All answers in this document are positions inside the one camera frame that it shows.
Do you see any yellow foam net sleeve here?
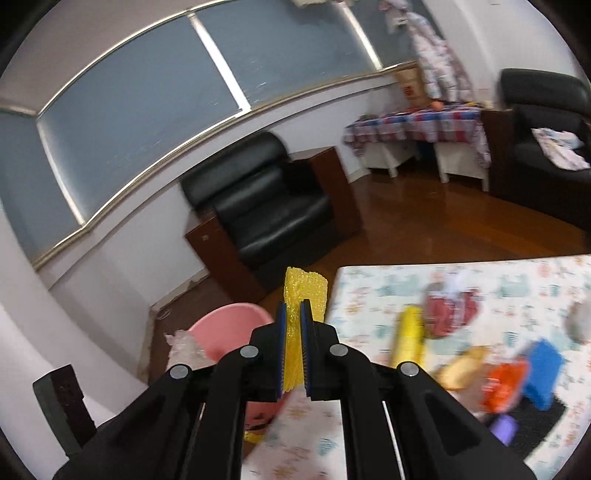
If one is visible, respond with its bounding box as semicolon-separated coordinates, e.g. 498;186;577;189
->
280;266;330;395

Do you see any clear plastic wrap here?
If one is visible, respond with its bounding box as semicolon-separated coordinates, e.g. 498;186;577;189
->
164;330;214;370

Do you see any yellow plastic wrapper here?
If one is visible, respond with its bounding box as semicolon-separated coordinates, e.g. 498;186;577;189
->
389;305;425;368

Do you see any pink plastic trash bin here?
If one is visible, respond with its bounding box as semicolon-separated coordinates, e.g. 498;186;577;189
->
188;303;286;430

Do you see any yellow box under bin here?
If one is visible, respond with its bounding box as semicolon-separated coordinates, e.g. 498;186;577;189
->
243;425;270;445

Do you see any left black leather armchair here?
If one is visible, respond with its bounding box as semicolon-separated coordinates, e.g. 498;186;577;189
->
180;131;363;303

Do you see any black leather armchair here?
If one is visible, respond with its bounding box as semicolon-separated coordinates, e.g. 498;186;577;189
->
180;131;363;303
481;68;590;231

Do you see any dark red crumpled wrapper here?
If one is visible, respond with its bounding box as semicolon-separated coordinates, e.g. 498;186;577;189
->
423;270;481;339

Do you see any yellow orange peel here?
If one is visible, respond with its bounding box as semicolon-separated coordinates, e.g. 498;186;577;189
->
436;346;489;391

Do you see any floral tablecloth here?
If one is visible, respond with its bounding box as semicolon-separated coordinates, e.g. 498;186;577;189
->
242;255;590;479

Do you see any orange snack bag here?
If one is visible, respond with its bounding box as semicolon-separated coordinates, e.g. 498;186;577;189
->
480;357;530;414

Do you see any black foam net sleeve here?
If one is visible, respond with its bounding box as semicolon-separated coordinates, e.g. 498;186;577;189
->
508;396;566;459

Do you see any blue foam net sleeve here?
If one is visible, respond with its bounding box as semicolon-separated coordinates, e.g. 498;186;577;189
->
523;339;563;411

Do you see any white side table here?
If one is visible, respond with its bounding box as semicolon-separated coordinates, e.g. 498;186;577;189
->
360;140;489;192

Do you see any window with blue blinds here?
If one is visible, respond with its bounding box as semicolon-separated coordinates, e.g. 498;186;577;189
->
1;1;418;264

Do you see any white crumpled plastic bag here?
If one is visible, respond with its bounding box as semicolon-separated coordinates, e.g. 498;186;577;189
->
565;302;591;344

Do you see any plaid tablecloth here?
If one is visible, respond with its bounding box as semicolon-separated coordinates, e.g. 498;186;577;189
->
342;105;491;169

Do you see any hanging floral child jacket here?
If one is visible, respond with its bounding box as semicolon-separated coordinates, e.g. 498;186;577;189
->
380;0;475;103

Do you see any cloth on armchair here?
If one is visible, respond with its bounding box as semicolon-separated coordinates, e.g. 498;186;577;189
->
532;128;590;171

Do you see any right black leather armchair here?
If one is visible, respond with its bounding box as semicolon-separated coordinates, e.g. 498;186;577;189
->
481;68;590;231

